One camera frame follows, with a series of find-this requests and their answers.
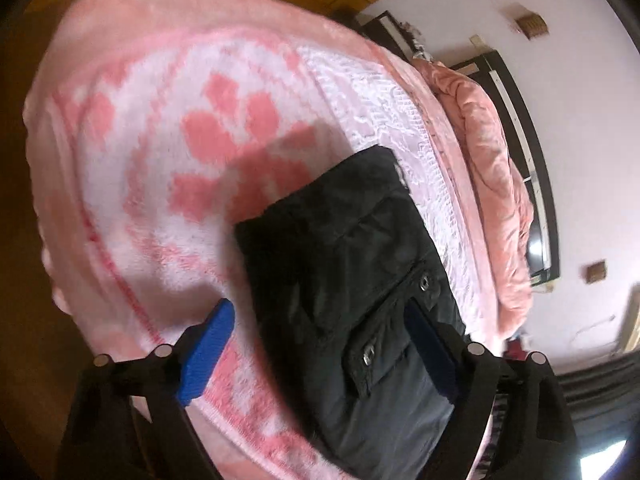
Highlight dark curtain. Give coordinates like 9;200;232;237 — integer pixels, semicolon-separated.
558;351;640;456

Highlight black pants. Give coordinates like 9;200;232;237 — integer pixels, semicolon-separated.
235;146;465;479

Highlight dark wooden headboard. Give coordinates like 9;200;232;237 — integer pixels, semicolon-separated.
357;8;561;286

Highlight pink patterned bed blanket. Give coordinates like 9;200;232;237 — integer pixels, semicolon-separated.
23;0;500;479

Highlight brown wall switch plate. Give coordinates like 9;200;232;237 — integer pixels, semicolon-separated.
515;12;549;40

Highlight pink crumpled duvet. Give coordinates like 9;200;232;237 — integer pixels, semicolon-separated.
413;60;534;339

